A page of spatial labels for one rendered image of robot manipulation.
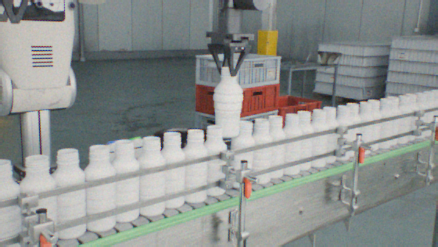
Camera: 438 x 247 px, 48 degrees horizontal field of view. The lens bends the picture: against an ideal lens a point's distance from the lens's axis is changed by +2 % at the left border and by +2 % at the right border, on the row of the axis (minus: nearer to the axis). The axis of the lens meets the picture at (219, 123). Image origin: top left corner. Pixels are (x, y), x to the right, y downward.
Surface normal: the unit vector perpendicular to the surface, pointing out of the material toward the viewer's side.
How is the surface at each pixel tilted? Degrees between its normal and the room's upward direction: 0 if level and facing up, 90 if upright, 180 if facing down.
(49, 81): 90
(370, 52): 90
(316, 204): 90
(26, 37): 90
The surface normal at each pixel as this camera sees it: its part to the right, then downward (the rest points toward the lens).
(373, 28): -0.75, 0.12
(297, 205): 0.66, 0.19
